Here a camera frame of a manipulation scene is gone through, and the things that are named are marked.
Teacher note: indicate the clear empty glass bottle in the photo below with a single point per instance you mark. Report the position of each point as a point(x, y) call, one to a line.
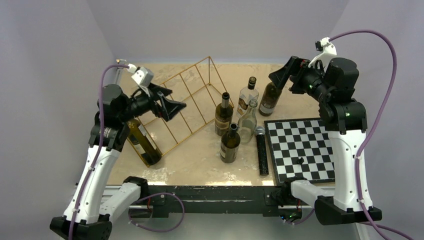
point(248, 122)

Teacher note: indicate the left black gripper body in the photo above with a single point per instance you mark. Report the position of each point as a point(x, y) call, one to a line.
point(143, 103)

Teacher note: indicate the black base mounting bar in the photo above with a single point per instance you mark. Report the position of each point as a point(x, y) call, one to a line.
point(268, 201)

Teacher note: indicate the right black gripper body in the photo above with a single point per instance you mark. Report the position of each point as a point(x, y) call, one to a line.
point(310, 80)

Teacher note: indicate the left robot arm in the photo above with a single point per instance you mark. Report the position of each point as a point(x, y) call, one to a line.
point(87, 216)

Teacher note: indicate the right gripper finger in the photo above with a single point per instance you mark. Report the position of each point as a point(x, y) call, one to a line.
point(293, 66)
point(280, 77)

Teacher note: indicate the green wine bottle silver neck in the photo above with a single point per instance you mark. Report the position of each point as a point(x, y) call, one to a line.
point(223, 115)

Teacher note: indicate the black microphone silver head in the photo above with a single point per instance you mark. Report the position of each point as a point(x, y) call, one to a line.
point(260, 134)

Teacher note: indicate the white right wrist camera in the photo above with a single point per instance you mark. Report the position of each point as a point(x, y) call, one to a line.
point(327, 51)

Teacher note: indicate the black white chessboard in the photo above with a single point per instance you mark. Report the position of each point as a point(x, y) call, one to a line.
point(307, 138)

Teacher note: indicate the black chess piece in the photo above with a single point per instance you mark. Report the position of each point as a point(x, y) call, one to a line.
point(300, 161)

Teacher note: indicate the dark wine bottle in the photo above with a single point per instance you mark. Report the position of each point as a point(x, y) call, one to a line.
point(142, 143)
point(230, 142)
point(269, 99)

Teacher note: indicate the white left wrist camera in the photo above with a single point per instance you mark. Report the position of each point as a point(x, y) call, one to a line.
point(142, 76)

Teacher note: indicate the gold wire wine rack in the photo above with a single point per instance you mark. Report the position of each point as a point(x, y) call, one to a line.
point(200, 86)

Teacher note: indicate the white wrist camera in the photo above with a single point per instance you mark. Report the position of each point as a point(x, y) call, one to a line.
point(142, 76)
point(327, 51)

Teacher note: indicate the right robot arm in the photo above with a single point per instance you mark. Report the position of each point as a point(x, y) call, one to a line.
point(332, 85)

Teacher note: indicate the clear whisky bottle black cap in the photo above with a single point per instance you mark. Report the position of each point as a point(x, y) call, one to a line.
point(245, 95)

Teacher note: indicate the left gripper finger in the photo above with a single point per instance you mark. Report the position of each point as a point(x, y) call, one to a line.
point(155, 91)
point(170, 108)

